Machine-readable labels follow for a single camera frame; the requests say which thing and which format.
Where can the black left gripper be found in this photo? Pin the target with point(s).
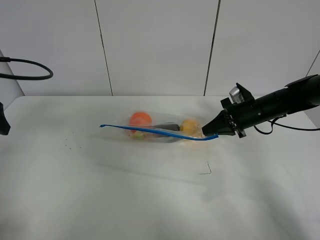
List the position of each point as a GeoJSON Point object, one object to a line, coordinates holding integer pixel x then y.
{"type": "Point", "coordinates": [4, 125]}

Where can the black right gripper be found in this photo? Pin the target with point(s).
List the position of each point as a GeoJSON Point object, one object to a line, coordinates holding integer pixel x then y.
{"type": "Point", "coordinates": [240, 116]}

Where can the clear zip bag blue seal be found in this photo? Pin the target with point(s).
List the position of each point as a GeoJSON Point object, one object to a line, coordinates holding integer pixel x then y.
{"type": "Point", "coordinates": [122, 126]}

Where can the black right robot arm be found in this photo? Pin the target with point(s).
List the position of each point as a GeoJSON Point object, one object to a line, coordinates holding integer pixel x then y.
{"type": "Point", "coordinates": [297, 96]}

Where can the purple eggplant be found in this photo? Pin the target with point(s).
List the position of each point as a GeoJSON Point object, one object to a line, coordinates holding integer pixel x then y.
{"type": "Point", "coordinates": [169, 126]}

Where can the orange fruit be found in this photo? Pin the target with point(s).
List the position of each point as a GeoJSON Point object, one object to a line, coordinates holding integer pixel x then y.
{"type": "Point", "coordinates": [140, 119]}

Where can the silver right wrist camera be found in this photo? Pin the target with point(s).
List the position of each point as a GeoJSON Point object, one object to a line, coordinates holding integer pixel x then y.
{"type": "Point", "coordinates": [240, 94]}

